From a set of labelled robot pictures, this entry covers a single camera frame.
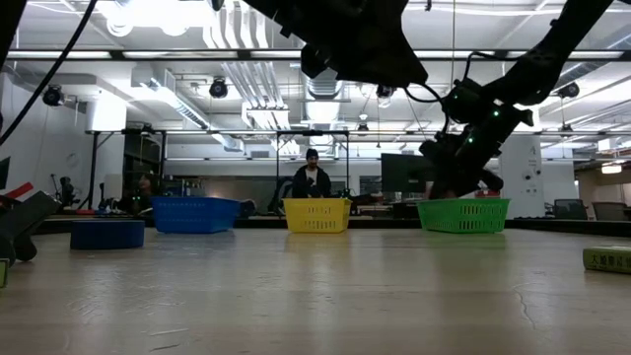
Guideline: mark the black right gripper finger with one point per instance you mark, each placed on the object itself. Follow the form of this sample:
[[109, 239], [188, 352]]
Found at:
[[439, 190], [466, 191]]

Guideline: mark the green staple box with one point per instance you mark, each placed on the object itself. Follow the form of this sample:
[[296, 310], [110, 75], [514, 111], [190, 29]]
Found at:
[[609, 260], [3, 273]]

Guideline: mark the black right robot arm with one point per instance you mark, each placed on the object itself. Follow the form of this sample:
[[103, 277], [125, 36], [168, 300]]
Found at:
[[537, 64]]

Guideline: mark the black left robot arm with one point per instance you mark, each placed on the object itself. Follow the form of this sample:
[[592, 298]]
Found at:
[[360, 34]]

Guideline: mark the black background robot arm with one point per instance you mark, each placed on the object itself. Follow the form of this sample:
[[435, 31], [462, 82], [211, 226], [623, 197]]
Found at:
[[66, 190], [281, 194]]

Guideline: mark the blue tape roll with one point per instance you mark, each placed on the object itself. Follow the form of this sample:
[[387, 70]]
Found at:
[[107, 235]]

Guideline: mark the black stapler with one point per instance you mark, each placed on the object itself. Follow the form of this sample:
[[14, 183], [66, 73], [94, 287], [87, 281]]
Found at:
[[24, 217]]

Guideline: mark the green plastic basket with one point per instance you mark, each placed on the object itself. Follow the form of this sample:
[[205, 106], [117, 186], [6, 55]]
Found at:
[[463, 215]]

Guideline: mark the black computer monitor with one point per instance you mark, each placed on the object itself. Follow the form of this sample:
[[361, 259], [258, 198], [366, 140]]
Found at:
[[404, 172]]

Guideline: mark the white building column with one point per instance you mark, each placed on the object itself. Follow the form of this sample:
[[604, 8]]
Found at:
[[520, 177]]

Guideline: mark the black ceiling spotlight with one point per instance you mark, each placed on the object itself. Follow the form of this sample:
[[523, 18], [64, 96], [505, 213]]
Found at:
[[569, 90], [218, 89], [384, 91], [52, 95]]

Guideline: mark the yellow plastic basket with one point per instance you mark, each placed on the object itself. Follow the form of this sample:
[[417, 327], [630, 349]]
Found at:
[[318, 215]]

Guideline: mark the standing person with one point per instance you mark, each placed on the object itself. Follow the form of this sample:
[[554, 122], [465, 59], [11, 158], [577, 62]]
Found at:
[[311, 182]]

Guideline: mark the black overhead light beam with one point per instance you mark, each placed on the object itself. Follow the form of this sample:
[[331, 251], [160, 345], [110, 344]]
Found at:
[[241, 54]]

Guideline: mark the blue plastic basket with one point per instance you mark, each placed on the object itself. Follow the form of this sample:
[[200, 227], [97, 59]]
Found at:
[[194, 215]]

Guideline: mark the seated person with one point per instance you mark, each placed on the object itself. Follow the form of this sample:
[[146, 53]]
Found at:
[[140, 194]]

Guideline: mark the silver ceiling air duct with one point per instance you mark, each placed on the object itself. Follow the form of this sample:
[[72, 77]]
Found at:
[[323, 91]]

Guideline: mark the black metal shelf frame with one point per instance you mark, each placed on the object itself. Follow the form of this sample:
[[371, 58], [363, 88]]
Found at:
[[93, 163]]

